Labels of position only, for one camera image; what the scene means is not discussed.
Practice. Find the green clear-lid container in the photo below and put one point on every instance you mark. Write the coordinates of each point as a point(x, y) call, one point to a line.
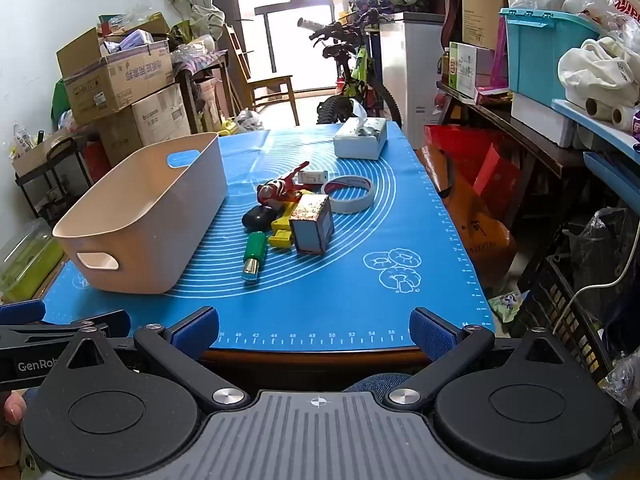
point(27, 265)

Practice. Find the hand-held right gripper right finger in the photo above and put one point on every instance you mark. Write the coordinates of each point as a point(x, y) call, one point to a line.
point(432, 335)

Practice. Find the beige plastic basket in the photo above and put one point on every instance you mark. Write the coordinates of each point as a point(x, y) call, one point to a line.
point(150, 240)

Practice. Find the green cylinder flashlight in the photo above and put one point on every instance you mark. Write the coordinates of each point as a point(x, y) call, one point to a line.
point(255, 250)

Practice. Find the black metal cart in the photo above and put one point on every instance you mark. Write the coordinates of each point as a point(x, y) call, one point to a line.
point(50, 195)

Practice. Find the orange paper bag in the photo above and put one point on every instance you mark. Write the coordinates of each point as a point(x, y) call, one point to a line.
point(470, 230)

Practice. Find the white tissue box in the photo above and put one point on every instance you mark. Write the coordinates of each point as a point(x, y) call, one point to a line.
point(357, 147)

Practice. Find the person's blue trouser leg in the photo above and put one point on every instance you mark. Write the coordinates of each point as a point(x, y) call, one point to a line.
point(375, 382)

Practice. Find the white cloth bundle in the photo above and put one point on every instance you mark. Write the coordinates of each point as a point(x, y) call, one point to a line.
point(595, 72)

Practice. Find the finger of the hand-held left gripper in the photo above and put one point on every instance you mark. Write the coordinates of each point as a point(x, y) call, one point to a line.
point(20, 310)
point(120, 322)

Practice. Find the tall cardboard box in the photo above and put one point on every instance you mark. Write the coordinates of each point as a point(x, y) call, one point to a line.
point(482, 0)

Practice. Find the open cardboard box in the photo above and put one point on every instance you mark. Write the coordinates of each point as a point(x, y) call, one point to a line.
point(115, 85)

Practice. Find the dark wooden bench table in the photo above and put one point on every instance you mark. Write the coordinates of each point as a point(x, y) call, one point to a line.
point(520, 135)

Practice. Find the wooden chair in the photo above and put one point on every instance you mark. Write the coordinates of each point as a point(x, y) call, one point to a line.
point(272, 85)

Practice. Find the black oval case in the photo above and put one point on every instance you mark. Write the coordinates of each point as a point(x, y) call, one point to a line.
point(257, 218)

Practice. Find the person's left hand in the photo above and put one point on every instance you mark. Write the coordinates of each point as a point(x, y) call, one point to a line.
point(14, 407)

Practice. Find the teal storage bin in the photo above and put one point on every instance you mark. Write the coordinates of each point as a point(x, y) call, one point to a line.
point(545, 60)

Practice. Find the red paper bag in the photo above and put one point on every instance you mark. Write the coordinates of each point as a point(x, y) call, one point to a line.
point(475, 160)

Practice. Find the black plastic bag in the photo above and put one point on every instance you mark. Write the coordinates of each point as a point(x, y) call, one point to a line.
point(605, 255)

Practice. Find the small square patterned box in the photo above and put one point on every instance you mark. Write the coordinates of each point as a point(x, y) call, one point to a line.
point(307, 235)

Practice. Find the yellow plastic container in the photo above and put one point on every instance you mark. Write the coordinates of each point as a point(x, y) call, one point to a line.
point(226, 127)

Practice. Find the crumpled clear plastic bag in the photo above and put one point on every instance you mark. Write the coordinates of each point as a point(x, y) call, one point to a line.
point(625, 380)

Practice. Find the large closed cardboard box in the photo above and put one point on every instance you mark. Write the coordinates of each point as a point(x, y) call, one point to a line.
point(155, 120)

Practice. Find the light blue shelf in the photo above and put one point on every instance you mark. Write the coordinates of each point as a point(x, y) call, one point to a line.
point(605, 170)

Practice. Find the white foam box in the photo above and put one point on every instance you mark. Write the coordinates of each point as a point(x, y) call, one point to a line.
point(540, 120)

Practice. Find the green white carton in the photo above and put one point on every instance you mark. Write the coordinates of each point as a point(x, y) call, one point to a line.
point(465, 67)

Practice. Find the green bag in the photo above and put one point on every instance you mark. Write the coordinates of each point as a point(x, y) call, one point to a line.
point(60, 102)

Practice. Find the cluttered wooden side table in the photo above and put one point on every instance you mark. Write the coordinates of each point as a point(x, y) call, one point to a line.
point(200, 67)

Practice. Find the white plastic floor bag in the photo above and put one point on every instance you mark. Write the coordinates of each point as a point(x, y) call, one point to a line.
point(249, 120)

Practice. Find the black green bicycle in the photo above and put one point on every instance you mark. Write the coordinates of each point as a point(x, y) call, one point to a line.
point(357, 75)

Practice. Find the paper rolls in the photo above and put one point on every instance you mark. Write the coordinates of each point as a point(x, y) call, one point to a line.
point(612, 112)

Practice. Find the red toy figure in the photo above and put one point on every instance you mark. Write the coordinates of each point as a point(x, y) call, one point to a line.
point(275, 191)

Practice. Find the black plastic crate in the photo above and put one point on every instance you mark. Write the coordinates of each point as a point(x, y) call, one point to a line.
point(555, 300)

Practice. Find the yellow plastic toy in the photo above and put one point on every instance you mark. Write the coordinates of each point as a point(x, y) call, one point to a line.
point(281, 237)

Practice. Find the small white box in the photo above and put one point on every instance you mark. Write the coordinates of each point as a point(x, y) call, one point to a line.
point(312, 178)

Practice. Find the small cardboard box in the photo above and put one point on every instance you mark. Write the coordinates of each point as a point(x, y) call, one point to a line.
point(40, 152)

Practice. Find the blue silicone mat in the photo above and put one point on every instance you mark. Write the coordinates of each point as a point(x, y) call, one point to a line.
point(325, 285)

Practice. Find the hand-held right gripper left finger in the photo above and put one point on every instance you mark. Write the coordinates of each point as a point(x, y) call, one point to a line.
point(197, 332)

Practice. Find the white tape roll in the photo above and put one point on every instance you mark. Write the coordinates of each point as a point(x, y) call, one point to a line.
point(350, 205)

